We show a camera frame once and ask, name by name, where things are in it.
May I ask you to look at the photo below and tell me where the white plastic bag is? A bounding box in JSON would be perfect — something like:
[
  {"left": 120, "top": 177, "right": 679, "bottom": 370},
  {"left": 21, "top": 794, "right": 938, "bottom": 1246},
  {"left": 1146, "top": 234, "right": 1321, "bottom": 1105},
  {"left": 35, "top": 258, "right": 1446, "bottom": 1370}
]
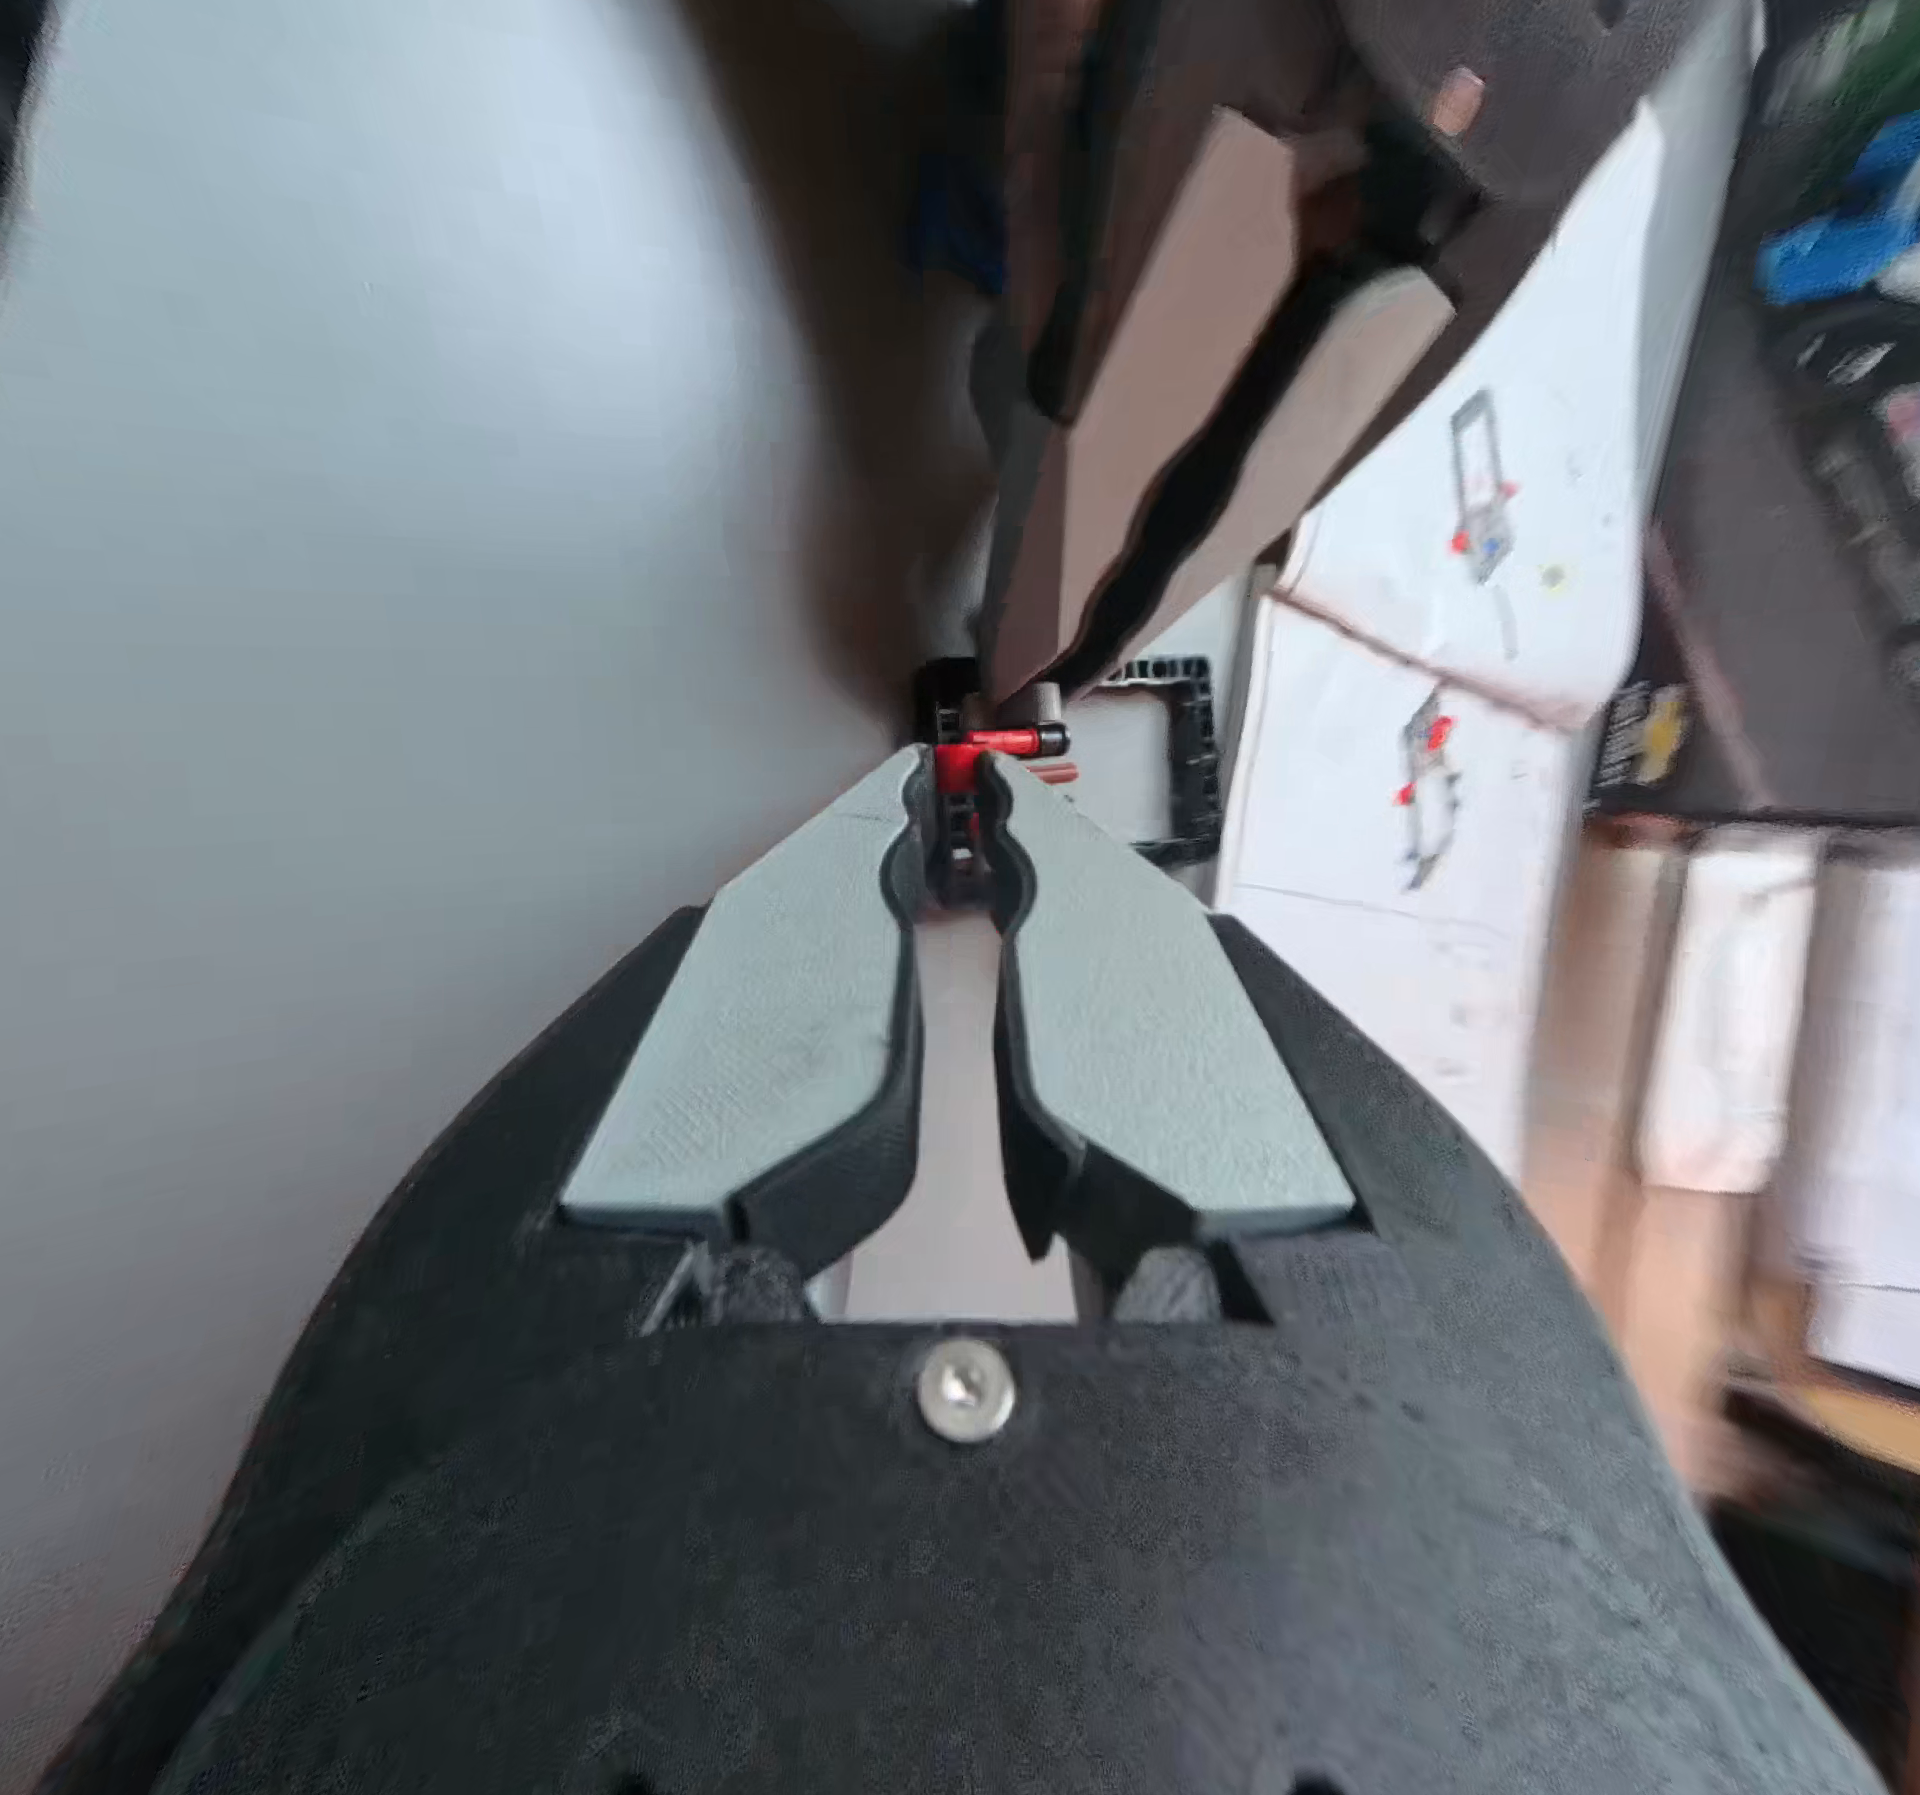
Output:
[{"left": 1638, "top": 848, "right": 1821, "bottom": 1200}]

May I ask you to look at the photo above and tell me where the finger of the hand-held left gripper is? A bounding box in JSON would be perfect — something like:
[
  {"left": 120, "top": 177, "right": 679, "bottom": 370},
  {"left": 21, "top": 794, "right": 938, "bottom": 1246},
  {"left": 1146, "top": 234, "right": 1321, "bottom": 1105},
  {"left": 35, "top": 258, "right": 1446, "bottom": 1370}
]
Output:
[
  {"left": 1053, "top": 268, "right": 1460, "bottom": 696},
  {"left": 978, "top": 104, "right": 1361, "bottom": 696}
]

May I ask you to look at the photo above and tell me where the white lego instruction booklet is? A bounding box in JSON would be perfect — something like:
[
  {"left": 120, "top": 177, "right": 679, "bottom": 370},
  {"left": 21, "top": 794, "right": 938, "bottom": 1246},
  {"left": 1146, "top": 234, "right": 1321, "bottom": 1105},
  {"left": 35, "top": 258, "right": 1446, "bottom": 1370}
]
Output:
[{"left": 1211, "top": 70, "right": 1772, "bottom": 1227}]

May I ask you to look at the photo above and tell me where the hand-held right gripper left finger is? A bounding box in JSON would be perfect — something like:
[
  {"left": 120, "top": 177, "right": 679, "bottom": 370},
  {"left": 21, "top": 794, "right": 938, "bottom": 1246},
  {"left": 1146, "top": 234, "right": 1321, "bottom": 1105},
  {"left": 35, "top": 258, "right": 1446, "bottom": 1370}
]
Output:
[{"left": 558, "top": 741, "right": 926, "bottom": 1282}]

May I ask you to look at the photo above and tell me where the black cardboard box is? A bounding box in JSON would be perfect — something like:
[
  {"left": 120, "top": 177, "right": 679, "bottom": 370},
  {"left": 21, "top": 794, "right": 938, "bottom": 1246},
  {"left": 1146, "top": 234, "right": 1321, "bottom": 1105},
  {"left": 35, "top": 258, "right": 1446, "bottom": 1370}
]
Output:
[{"left": 1582, "top": 445, "right": 1920, "bottom": 825}]

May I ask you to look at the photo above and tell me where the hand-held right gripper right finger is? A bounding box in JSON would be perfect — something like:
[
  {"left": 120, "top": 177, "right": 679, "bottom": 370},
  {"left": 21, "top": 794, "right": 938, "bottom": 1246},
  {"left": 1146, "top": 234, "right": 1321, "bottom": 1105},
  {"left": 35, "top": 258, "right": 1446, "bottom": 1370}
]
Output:
[{"left": 978, "top": 749, "right": 1361, "bottom": 1289}]

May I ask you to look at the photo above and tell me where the pile of loose lego parts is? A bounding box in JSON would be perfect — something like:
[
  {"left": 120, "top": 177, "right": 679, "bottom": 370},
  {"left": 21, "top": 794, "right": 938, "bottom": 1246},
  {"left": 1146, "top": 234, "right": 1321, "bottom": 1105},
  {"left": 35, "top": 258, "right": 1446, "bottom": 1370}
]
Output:
[{"left": 1747, "top": 0, "right": 1920, "bottom": 595}]

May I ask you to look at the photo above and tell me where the black lego frame assembly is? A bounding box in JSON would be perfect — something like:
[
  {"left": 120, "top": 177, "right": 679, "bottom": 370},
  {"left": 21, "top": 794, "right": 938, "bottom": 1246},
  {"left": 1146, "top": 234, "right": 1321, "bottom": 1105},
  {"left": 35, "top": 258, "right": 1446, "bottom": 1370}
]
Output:
[{"left": 915, "top": 654, "right": 1224, "bottom": 912}]

